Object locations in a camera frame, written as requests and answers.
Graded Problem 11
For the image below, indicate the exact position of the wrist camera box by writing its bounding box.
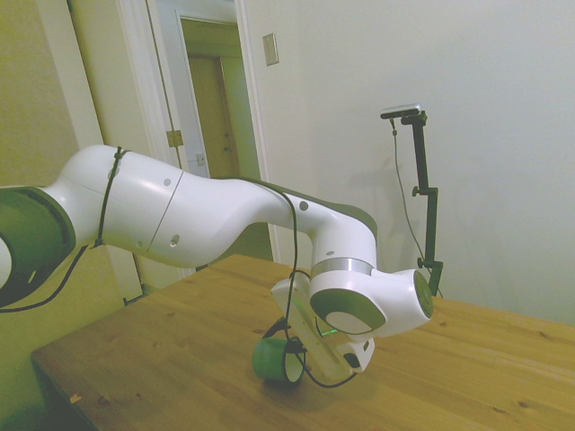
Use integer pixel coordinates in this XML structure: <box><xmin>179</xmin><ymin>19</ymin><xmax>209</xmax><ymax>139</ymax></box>
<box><xmin>341</xmin><ymin>339</ymin><xmax>376</xmax><ymax>374</ymax></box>

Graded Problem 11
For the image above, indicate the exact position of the white door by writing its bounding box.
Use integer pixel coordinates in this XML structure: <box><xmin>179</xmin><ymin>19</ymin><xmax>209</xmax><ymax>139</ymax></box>
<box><xmin>147</xmin><ymin>0</ymin><xmax>213</xmax><ymax>181</ymax></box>

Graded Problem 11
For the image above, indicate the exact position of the grey camera on stand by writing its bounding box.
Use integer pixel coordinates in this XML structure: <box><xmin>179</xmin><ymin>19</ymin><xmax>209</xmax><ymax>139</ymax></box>
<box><xmin>380</xmin><ymin>103</ymin><xmax>424</xmax><ymax>120</ymax></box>

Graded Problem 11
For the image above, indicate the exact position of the white door frame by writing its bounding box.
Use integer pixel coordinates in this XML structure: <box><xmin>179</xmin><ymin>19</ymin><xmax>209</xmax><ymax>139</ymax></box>
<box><xmin>114</xmin><ymin>0</ymin><xmax>282</xmax><ymax>307</ymax></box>

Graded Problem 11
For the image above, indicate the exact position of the wall switch plate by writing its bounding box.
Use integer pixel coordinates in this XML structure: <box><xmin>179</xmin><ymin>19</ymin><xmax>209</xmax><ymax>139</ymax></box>
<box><xmin>261</xmin><ymin>32</ymin><xmax>280</xmax><ymax>67</ymax></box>

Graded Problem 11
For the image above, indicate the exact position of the blue enamel mug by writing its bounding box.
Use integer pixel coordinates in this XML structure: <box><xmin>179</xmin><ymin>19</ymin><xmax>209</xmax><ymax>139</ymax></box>
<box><xmin>251</xmin><ymin>336</ymin><xmax>306</xmax><ymax>390</ymax></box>

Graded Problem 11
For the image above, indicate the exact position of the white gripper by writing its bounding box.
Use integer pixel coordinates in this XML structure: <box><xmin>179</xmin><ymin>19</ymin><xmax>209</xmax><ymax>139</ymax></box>
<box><xmin>261</xmin><ymin>270</ymin><xmax>366</xmax><ymax>390</ymax></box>

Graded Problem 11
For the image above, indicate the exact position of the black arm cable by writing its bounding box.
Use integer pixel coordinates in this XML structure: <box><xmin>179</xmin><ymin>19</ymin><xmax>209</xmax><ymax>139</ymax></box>
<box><xmin>0</xmin><ymin>145</ymin><xmax>360</xmax><ymax>390</ymax></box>

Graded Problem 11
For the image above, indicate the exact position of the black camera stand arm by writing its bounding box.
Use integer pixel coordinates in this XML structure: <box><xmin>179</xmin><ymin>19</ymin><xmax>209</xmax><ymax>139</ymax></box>
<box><xmin>401</xmin><ymin>111</ymin><xmax>445</xmax><ymax>297</ymax></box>

